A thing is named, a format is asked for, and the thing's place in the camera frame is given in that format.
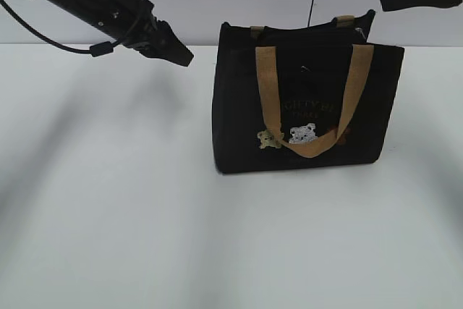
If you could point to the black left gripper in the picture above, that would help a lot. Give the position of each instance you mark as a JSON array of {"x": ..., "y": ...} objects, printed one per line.
[{"x": 152, "y": 38}]

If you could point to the silver zipper pull with ring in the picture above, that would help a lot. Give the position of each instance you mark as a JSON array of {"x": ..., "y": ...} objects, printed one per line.
[{"x": 360, "y": 31}]

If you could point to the black tote bag tan handles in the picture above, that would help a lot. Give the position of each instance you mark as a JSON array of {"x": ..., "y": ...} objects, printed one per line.
[{"x": 302, "y": 98}]

